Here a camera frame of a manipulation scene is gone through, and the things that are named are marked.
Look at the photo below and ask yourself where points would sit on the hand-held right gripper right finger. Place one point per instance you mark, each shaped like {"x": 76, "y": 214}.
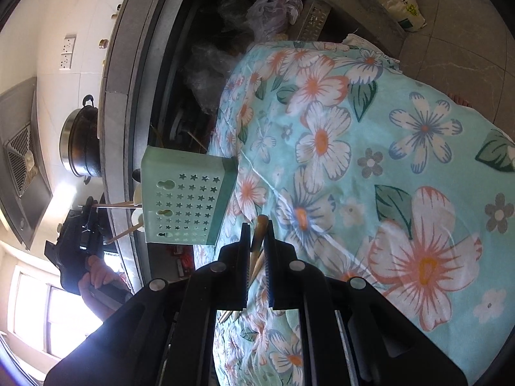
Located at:
{"x": 270, "y": 257}

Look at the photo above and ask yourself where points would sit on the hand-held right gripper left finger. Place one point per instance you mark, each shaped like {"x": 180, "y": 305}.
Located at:
{"x": 243, "y": 257}

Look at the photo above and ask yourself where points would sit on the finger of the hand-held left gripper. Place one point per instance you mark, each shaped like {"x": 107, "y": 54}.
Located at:
{"x": 89, "y": 213}

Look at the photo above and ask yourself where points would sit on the green star-cutout utensil holder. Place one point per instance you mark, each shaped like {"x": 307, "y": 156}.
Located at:
{"x": 189, "y": 161}

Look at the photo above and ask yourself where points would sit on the person's left hand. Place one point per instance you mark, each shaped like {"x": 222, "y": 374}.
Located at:
{"x": 102, "y": 279}

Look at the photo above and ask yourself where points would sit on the cream spoon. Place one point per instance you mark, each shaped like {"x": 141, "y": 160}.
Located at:
{"x": 136, "y": 220}

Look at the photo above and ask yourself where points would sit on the red packets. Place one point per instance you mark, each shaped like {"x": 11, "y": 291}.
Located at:
{"x": 183, "y": 259}

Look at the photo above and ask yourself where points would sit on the dark ladle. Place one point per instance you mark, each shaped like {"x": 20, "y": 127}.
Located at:
{"x": 136, "y": 175}

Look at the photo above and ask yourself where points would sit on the black pot with steel lid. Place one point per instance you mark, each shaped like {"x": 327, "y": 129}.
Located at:
{"x": 80, "y": 140}

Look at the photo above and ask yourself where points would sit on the window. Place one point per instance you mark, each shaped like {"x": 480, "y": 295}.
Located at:
{"x": 52, "y": 321}

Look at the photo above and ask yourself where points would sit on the grey range hood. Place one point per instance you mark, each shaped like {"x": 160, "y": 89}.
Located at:
{"x": 22, "y": 161}

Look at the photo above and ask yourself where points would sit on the floral light blue blanket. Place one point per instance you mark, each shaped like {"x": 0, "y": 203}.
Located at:
{"x": 362, "y": 169}

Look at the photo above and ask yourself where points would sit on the clear plastic bag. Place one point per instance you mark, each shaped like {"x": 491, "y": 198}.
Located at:
{"x": 209, "y": 68}

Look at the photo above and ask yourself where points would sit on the grey stone counter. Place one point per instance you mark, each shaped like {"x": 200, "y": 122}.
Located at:
{"x": 136, "y": 28}

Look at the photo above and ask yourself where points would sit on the perforated metal tray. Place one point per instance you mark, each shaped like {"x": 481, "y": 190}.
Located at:
{"x": 316, "y": 20}

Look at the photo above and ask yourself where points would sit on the purple plastic bag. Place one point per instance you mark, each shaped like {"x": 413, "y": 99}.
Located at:
{"x": 273, "y": 8}

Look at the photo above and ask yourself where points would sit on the white wall socket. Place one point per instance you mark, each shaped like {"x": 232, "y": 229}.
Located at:
{"x": 65, "y": 62}
{"x": 68, "y": 44}

